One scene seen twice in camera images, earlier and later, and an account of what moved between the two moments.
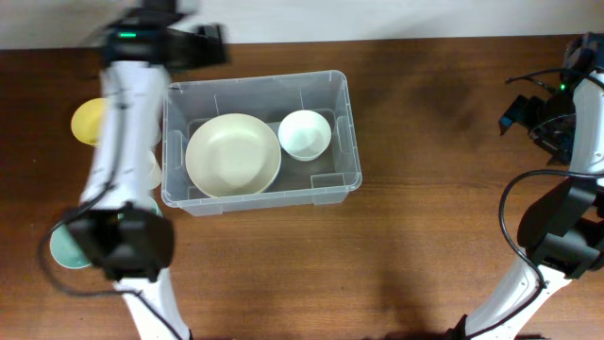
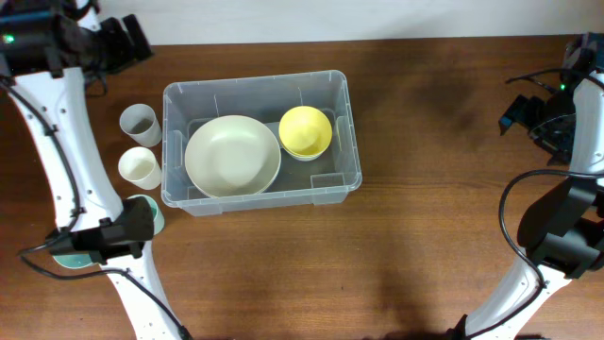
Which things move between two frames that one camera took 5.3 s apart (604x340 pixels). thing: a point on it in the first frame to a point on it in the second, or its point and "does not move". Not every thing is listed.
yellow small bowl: x=88 y=121 to x=305 y=133
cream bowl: x=232 y=155 does not move
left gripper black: x=206 y=55 to x=126 y=44
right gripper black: x=559 y=147 does not move
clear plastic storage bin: x=259 y=143 does not move
